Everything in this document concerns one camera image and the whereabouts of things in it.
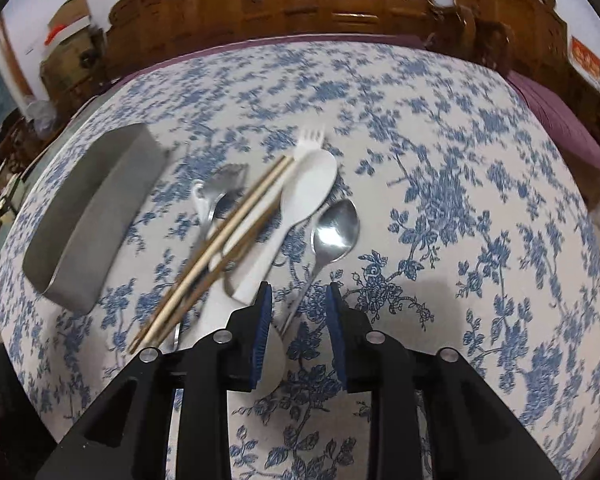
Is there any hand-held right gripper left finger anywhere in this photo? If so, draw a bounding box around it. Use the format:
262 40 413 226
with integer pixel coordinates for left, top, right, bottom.
35 281 274 480

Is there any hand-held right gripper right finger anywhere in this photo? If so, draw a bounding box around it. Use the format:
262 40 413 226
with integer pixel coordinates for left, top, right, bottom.
325 282 563 480

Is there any metal spoon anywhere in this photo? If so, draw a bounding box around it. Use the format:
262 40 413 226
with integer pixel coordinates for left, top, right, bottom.
278 199 361 333
205 191 238 261

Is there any metal fork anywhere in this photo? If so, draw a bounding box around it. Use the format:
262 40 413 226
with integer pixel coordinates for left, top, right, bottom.
171 164 249 353

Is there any white plastic fork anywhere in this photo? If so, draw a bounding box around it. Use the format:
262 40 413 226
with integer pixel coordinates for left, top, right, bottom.
292 126 326 161

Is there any grey metal tray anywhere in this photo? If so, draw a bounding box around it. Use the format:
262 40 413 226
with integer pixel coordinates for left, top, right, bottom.
22 122 168 313

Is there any blue floral tablecloth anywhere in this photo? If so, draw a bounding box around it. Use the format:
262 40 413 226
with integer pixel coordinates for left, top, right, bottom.
0 40 600 480

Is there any wooden chair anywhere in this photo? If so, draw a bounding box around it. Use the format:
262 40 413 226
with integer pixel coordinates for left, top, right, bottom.
0 115 46 241

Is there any clear plastic bag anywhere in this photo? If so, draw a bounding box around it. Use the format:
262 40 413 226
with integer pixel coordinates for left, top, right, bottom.
27 99 56 136

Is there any carved wooden sofa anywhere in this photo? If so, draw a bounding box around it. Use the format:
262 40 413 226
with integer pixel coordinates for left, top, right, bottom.
102 0 476 83

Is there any brown cardboard box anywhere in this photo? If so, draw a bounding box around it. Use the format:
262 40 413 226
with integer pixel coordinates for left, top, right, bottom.
40 27 106 106

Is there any carved wooden armchair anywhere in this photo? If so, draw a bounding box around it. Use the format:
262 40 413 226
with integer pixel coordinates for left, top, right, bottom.
430 0 600 151

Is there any red sign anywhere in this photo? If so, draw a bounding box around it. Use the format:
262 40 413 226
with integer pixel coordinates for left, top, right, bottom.
570 36 600 81

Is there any open white red box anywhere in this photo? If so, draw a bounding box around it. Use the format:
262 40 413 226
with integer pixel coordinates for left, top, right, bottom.
45 0 93 47

